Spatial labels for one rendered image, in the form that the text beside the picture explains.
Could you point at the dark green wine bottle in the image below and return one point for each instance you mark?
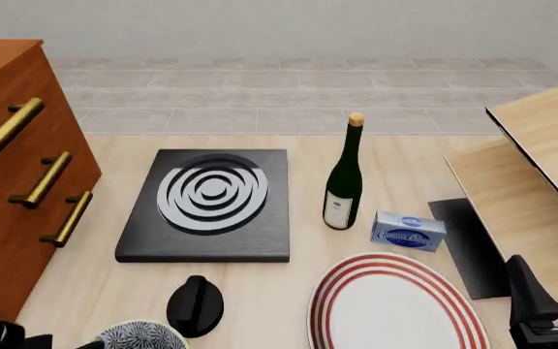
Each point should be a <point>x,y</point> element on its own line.
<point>346,174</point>

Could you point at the round black stove knob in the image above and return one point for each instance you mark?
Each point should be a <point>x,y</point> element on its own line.
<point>194,309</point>

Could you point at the wooden cabinet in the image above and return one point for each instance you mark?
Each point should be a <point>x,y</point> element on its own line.
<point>3,269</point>

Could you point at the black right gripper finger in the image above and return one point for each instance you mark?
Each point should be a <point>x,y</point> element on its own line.
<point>528,294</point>

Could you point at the flat black stove plate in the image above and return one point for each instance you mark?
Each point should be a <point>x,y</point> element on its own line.
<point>143,240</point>

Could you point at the white plate with red rings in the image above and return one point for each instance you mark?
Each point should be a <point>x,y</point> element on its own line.
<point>385,309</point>

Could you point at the pale wood shelf rack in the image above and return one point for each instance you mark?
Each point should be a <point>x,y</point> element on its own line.
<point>511,196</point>

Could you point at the blue cream cheese box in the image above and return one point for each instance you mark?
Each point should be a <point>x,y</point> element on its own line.
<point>407,232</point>

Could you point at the patterned blue white bowl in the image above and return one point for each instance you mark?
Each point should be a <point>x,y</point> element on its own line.
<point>138,336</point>

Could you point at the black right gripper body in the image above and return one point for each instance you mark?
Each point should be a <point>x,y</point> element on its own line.
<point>550,336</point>

